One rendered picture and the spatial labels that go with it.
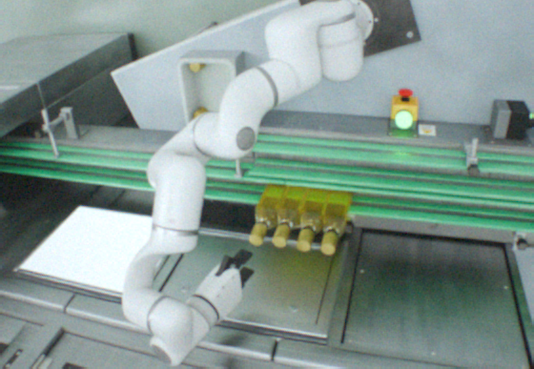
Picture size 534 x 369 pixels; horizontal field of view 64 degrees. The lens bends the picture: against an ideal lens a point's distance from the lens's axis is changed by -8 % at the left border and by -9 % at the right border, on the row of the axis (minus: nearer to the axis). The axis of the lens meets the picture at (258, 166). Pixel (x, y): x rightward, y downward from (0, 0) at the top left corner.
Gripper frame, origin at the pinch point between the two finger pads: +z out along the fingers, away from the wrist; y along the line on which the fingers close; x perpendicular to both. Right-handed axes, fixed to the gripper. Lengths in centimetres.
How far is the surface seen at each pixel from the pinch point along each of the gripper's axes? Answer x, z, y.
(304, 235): -8.3, 13.8, 2.0
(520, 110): -48, 58, 24
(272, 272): 0.2, 11.9, -12.4
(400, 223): -24, 45, -11
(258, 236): 1.5, 9.0, 1.2
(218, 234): 21.9, 18.5, -12.6
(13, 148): 103, 6, 3
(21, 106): 102, 13, 17
